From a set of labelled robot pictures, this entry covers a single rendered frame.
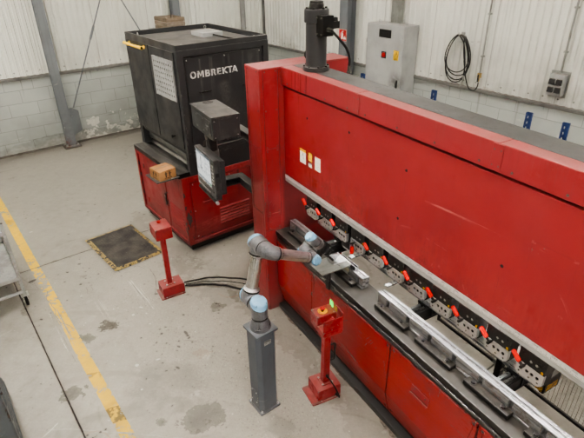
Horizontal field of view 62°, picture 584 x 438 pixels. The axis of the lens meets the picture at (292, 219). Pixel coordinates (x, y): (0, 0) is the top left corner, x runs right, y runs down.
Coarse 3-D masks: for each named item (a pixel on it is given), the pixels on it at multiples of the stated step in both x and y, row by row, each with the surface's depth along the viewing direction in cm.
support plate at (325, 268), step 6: (324, 258) 374; (312, 264) 367; (324, 264) 367; (330, 264) 366; (336, 264) 366; (342, 264) 366; (348, 264) 366; (318, 270) 360; (324, 270) 360; (330, 270) 360; (336, 270) 361
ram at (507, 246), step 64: (320, 128) 350; (384, 128) 290; (320, 192) 374; (384, 192) 305; (448, 192) 258; (512, 192) 224; (448, 256) 270; (512, 256) 233; (576, 256) 204; (512, 320) 243; (576, 320) 212
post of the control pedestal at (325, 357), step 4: (324, 340) 358; (328, 340) 359; (324, 344) 360; (328, 344) 361; (324, 348) 362; (328, 348) 364; (324, 352) 363; (328, 352) 365; (324, 356) 365; (328, 356) 368; (324, 360) 367; (328, 360) 369; (324, 364) 369; (328, 364) 372; (324, 368) 372; (328, 368) 374; (324, 372) 373; (328, 372) 376; (324, 376) 376; (324, 380) 378; (328, 380) 380
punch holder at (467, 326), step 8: (464, 312) 271; (472, 312) 265; (456, 320) 277; (464, 320) 272; (472, 320) 267; (480, 320) 262; (464, 328) 274; (472, 328) 268; (472, 336) 270; (480, 336) 271
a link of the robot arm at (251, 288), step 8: (248, 240) 328; (256, 240) 321; (264, 240) 320; (256, 248) 318; (256, 256) 324; (256, 264) 328; (248, 272) 335; (256, 272) 331; (248, 280) 335; (256, 280) 334; (248, 288) 336; (256, 288) 337; (240, 296) 343; (248, 296) 336
